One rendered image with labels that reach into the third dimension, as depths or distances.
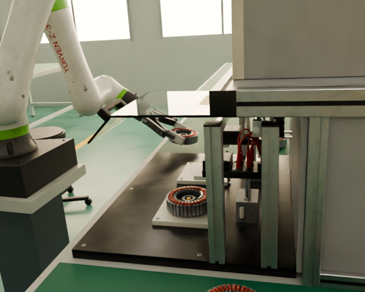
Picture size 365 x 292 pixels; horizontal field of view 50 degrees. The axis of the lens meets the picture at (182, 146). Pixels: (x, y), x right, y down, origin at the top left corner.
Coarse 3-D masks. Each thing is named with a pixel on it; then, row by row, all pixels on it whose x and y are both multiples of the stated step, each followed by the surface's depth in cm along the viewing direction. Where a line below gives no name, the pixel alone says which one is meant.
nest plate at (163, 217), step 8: (160, 208) 98; (160, 216) 94; (168, 216) 94; (176, 216) 94; (200, 216) 93; (152, 224) 93; (160, 224) 92; (168, 224) 92; (176, 224) 91; (184, 224) 91; (192, 224) 90; (200, 224) 90
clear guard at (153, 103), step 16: (144, 96) 91; (160, 96) 90; (176, 96) 89; (192, 96) 88; (128, 112) 76; (144, 112) 75; (160, 112) 74; (176, 112) 73; (192, 112) 73; (208, 112) 72
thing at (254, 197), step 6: (240, 192) 95; (252, 192) 94; (258, 192) 94; (240, 198) 92; (252, 198) 91; (258, 198) 94; (240, 204) 90; (246, 204) 90; (252, 204) 89; (258, 204) 94; (246, 210) 90; (252, 210) 90; (258, 210) 95; (246, 216) 91; (252, 216) 90; (246, 222) 91; (252, 222) 91
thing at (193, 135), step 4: (176, 128) 151; (180, 128) 151; (184, 128) 151; (176, 132) 149; (180, 132) 150; (184, 132) 151; (188, 132) 150; (192, 132) 147; (196, 132) 148; (184, 136) 143; (188, 136) 143; (192, 136) 144; (196, 136) 145; (172, 140) 144; (188, 140) 143; (192, 140) 144; (196, 140) 146; (184, 144) 143; (188, 144) 144
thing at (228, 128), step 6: (228, 126) 116; (234, 126) 115; (240, 126) 115; (228, 132) 111; (234, 132) 111; (228, 138) 112; (234, 138) 111; (240, 138) 111; (246, 138) 111; (228, 144) 112; (234, 144) 112; (246, 144) 111
